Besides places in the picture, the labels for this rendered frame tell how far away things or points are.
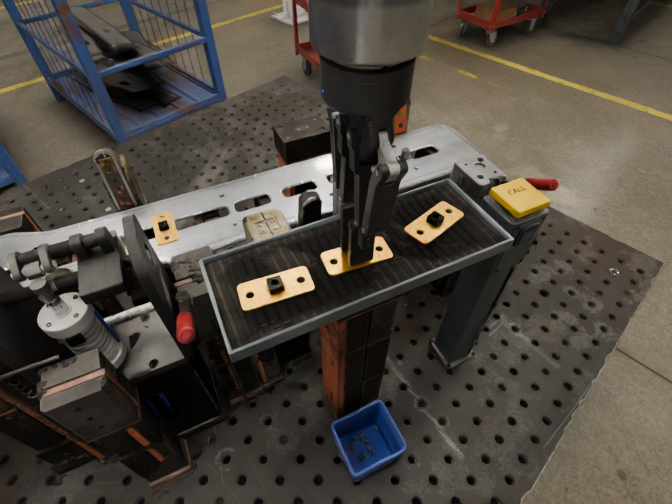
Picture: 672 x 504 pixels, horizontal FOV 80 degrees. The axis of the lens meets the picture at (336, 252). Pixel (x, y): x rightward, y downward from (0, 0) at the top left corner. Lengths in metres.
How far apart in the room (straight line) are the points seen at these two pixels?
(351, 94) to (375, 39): 0.05
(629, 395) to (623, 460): 0.27
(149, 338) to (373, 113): 0.52
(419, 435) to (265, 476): 0.31
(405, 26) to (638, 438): 1.79
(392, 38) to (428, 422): 0.74
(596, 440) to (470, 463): 1.01
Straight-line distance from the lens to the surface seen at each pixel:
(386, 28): 0.30
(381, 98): 0.32
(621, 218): 2.73
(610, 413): 1.93
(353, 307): 0.44
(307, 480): 0.85
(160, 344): 0.70
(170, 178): 1.46
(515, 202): 0.61
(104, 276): 0.55
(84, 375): 0.58
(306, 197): 0.65
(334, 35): 0.30
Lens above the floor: 1.53
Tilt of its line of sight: 48 degrees down
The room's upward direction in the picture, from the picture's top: straight up
